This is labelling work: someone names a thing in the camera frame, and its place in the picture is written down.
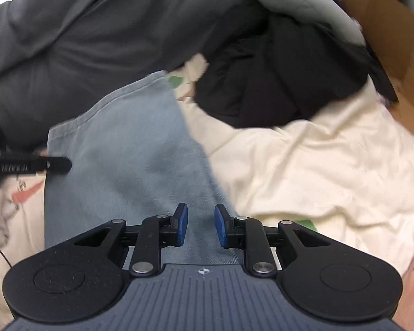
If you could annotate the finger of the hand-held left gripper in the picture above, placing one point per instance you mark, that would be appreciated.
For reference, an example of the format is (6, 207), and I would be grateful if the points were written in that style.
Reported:
(55, 165)

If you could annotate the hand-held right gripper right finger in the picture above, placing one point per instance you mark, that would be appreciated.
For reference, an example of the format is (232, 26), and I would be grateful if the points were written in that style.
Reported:
(220, 226)

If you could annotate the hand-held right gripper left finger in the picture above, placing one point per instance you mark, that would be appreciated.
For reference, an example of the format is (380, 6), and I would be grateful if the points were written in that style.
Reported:
(182, 226)

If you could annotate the light blue jeans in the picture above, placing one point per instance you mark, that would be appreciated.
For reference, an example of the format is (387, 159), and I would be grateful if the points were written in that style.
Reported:
(124, 144)

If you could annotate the cream bear-print bed sheet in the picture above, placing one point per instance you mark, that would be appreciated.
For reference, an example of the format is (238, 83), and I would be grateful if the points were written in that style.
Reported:
(314, 179)

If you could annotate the black garment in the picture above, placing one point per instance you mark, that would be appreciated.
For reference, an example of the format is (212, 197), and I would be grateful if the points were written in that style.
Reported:
(279, 82)

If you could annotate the flattened cardboard sheet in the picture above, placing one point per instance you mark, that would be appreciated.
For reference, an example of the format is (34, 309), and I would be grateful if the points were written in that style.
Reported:
(383, 13)

